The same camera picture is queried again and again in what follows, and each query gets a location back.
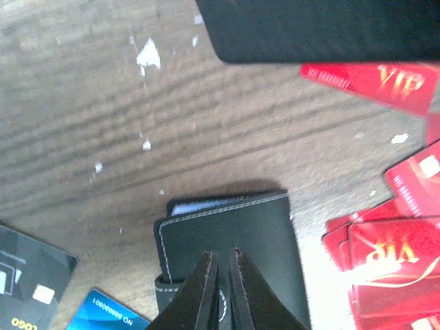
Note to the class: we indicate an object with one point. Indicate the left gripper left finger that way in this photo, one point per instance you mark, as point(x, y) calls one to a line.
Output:
point(196, 304)

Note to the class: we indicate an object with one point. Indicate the black VIP card pile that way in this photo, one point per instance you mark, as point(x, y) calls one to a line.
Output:
point(34, 277)

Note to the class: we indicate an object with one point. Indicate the blue VIP card pile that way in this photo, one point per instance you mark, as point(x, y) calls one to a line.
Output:
point(99, 311)

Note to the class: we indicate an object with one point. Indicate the lone red VIP card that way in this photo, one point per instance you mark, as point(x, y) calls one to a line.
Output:
point(407, 87)

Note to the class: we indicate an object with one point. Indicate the red VIP card pile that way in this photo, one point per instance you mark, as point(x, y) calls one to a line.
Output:
point(389, 254)

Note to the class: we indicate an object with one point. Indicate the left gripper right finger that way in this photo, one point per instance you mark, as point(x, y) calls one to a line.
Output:
point(254, 305)

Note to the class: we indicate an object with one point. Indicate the black card holder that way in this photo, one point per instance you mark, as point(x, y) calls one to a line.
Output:
point(258, 224)

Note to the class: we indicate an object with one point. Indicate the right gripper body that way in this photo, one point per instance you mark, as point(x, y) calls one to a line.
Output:
point(320, 31)

